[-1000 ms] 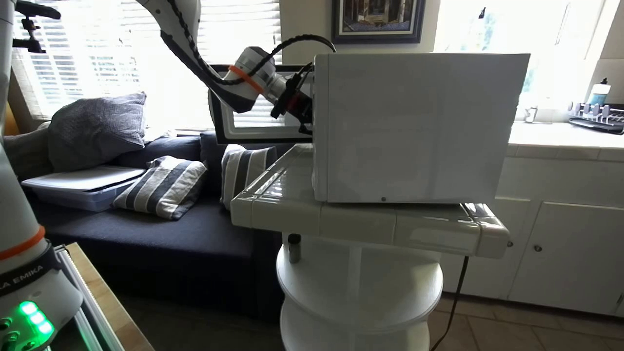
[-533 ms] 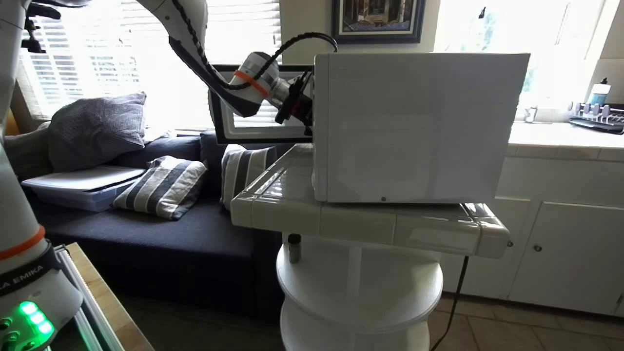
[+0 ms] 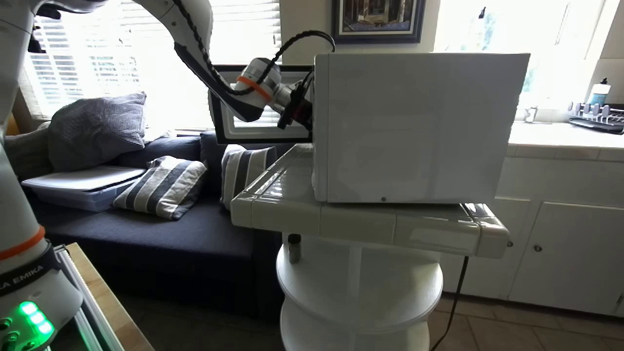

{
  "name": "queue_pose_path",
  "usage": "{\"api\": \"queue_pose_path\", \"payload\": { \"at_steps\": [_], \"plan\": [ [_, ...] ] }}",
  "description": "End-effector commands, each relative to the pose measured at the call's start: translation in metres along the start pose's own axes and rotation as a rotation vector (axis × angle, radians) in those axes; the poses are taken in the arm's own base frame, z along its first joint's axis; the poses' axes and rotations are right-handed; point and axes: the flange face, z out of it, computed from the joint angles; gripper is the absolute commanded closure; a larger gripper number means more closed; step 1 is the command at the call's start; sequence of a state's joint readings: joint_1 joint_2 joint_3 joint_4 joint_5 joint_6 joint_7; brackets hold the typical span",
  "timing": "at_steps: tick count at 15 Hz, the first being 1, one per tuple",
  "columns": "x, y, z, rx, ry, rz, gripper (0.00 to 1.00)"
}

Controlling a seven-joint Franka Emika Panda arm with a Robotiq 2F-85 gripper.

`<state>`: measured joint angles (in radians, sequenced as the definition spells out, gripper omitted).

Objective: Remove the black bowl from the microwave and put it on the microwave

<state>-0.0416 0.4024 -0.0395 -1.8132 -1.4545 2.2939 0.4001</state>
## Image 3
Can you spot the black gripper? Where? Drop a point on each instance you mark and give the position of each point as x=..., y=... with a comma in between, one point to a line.
x=297, y=108

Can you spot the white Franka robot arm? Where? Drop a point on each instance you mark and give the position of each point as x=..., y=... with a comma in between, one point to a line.
x=20, y=215

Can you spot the white microwave oven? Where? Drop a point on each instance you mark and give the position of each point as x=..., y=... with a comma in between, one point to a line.
x=416, y=129

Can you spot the small striped pillow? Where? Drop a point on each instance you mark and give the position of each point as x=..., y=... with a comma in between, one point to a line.
x=244, y=172

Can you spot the large striped pillow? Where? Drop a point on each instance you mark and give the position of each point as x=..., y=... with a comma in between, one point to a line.
x=162, y=188

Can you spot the white window blinds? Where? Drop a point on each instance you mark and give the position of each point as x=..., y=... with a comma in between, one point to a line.
x=117, y=71

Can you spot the dark blue sofa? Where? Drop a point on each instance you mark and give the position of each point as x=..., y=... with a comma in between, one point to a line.
x=162, y=246

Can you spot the plain grey blue pillow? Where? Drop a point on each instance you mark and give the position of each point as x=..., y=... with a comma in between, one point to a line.
x=98, y=129

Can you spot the flat light blue cushion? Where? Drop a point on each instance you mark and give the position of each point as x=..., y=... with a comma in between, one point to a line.
x=84, y=186

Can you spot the wooden top robot table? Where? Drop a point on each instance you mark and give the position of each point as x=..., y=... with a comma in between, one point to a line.
x=108, y=305

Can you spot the white kitchen cabinet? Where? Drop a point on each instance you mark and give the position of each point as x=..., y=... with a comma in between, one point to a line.
x=566, y=234

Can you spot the dark dish rack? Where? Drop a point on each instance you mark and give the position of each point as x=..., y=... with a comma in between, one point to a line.
x=597, y=117

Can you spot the bottle with dark cap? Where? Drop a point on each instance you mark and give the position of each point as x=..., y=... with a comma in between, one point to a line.
x=599, y=94

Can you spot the dark framed wall picture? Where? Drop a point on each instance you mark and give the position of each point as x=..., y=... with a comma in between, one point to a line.
x=377, y=22

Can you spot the white tiled round pedestal table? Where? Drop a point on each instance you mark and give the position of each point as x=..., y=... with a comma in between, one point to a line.
x=357, y=285

